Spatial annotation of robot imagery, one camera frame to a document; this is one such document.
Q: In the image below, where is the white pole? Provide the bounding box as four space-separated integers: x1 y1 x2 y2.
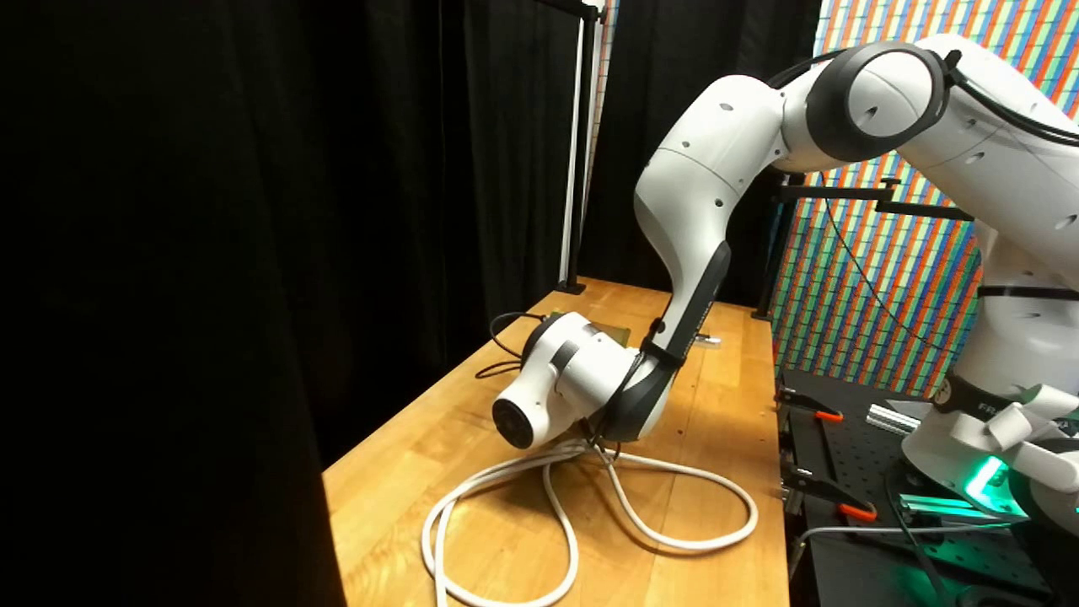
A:
554 0 617 297

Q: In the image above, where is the black curtain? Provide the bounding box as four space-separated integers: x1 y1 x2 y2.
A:
0 0 831 607

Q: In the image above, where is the silver metal block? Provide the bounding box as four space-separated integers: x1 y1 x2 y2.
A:
864 397 935 438

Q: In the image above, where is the black breadboard table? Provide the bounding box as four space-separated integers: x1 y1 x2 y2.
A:
773 368 1079 607

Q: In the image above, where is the white cable with plug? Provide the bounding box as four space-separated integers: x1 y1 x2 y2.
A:
417 431 763 607

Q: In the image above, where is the black clamp orange handle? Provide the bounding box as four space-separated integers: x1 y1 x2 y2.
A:
773 383 849 431
784 461 885 528

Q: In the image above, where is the light grey cable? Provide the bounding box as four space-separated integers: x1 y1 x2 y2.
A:
798 516 1021 545

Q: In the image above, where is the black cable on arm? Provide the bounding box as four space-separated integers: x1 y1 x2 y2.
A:
940 48 1079 151

